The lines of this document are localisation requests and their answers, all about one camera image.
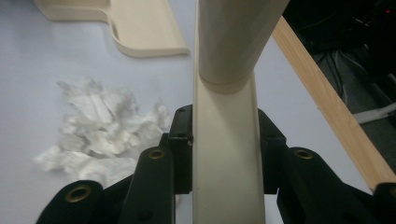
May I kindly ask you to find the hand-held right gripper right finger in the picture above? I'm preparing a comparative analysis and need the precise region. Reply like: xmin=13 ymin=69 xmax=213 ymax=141
xmin=257 ymin=108 xmax=288 ymax=195

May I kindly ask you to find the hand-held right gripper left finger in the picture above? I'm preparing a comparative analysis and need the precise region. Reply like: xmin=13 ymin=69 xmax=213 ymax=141
xmin=160 ymin=105 xmax=194 ymax=194

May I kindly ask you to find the cream brush with red cap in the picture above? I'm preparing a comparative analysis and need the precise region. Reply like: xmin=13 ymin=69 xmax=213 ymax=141
xmin=191 ymin=0 xmax=290 ymax=224

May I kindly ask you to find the pile of white paper scraps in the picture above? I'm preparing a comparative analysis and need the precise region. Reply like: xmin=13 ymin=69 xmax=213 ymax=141
xmin=33 ymin=76 xmax=172 ymax=189

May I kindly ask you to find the cream plastic dustpan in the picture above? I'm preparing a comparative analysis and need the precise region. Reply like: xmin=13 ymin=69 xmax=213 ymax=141
xmin=32 ymin=0 xmax=191 ymax=59

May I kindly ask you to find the black cable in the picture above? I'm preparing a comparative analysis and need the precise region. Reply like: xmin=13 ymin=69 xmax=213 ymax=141
xmin=323 ymin=50 xmax=347 ymax=101

